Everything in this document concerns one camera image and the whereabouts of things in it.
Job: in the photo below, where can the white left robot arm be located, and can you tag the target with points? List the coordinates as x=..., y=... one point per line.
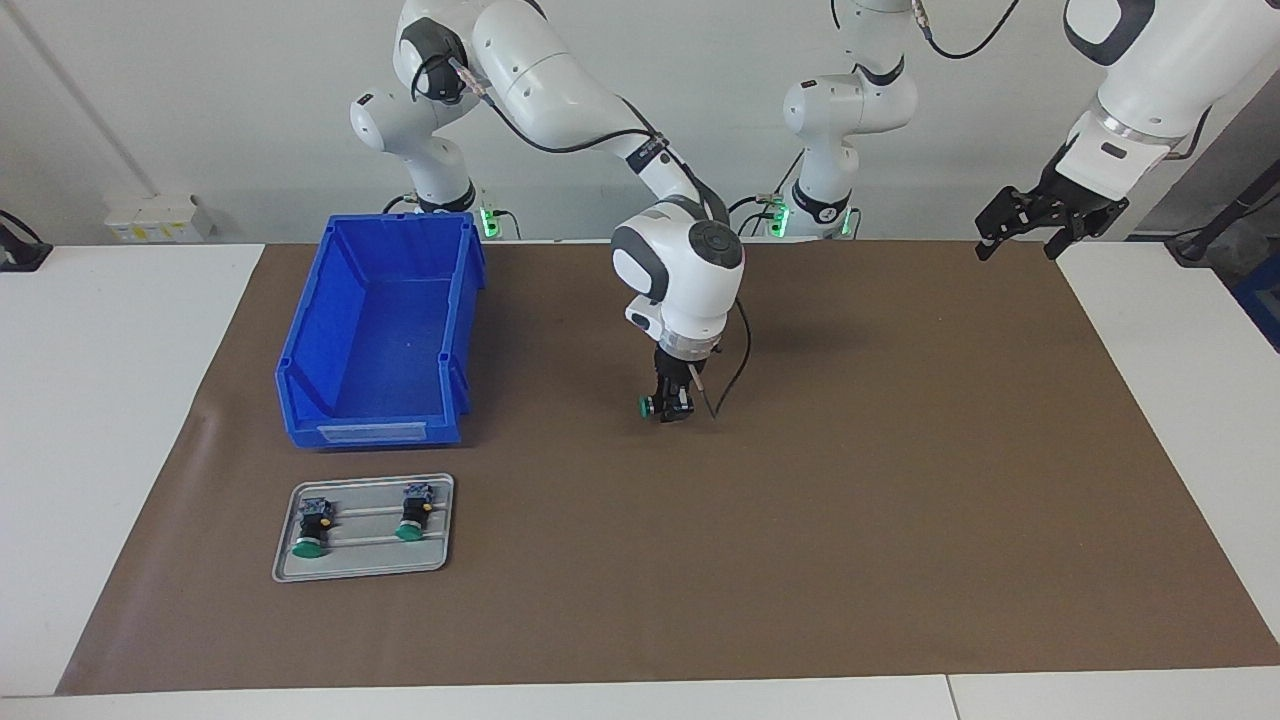
x=1150, y=70

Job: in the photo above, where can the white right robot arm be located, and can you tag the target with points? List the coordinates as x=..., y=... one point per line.
x=560, y=90

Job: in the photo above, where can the black stand pole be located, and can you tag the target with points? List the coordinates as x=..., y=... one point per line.
x=1225, y=215

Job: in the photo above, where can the white wall socket box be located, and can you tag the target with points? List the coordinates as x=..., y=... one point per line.
x=160, y=218

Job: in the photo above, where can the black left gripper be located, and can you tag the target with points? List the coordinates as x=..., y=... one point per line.
x=1085, y=200

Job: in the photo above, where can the green push button switch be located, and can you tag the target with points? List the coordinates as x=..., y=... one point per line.
x=312, y=528
x=646, y=406
x=414, y=512

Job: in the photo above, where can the blue plastic storage bin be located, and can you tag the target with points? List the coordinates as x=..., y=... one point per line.
x=390, y=340

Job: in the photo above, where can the brown table mat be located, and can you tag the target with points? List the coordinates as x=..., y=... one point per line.
x=850, y=500

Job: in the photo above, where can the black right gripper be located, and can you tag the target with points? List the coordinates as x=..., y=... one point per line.
x=677, y=372

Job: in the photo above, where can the blue crate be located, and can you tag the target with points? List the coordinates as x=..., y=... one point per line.
x=1262, y=300

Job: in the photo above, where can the black table clamp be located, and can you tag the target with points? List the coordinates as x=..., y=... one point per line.
x=20, y=250

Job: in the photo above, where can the grey metal tray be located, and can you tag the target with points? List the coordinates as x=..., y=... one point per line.
x=370, y=555

